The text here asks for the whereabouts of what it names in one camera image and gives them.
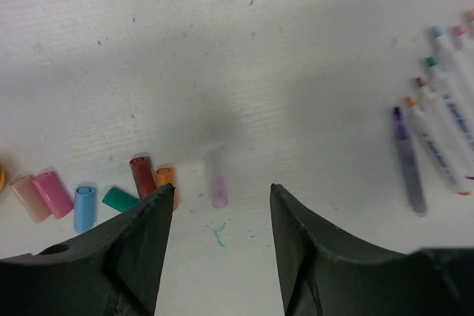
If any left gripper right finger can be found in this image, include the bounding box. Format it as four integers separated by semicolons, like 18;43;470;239
270;184;473;315

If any purple grey marker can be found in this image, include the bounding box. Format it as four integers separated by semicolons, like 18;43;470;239
392;106;427;216

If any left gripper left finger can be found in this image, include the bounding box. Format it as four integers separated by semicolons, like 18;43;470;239
1;184;174;315

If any clear purple marker cap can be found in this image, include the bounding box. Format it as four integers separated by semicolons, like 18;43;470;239
205;149;228;208

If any salmon marker cap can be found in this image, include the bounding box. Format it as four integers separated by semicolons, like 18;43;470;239
10;175;51;223

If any orange highlighter cap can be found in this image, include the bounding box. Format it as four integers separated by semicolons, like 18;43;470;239
0;165;6;191

